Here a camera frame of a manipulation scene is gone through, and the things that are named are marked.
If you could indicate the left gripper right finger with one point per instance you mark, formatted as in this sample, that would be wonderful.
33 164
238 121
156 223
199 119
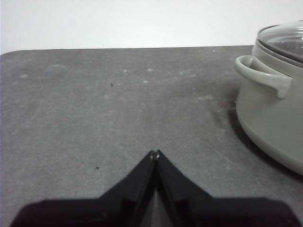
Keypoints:
213 212

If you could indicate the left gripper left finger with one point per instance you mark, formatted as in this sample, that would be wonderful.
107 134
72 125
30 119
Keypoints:
94 212

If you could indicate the glass lid with green knob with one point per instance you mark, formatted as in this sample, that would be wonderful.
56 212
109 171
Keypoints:
281 37

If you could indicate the pale green electric pot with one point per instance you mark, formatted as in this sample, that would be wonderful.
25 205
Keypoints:
272 118

